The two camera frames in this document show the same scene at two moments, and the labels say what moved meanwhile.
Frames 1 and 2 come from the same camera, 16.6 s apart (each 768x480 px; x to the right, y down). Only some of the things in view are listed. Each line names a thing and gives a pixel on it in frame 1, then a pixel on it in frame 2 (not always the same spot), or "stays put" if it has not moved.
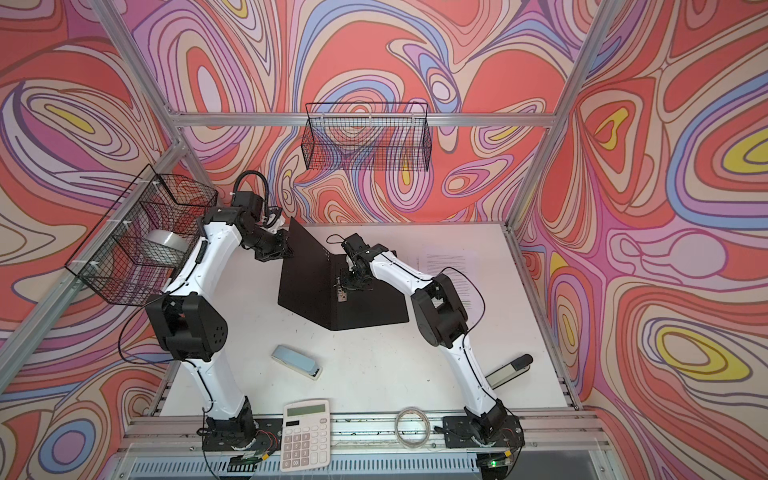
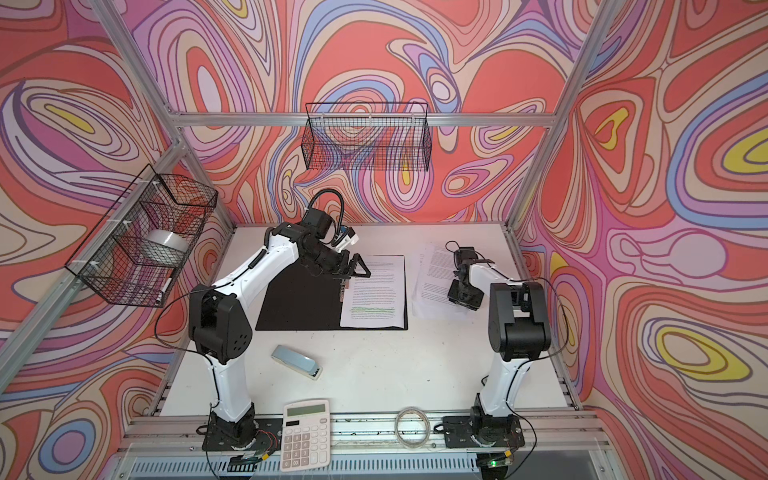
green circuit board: x=247 y=462 stays put
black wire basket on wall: x=367 y=136 stays put
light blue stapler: x=297 y=362 stays put
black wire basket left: x=133 y=255 stays put
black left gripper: x=281 y=249 to x=352 y=268
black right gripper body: x=357 y=275 to x=466 y=294
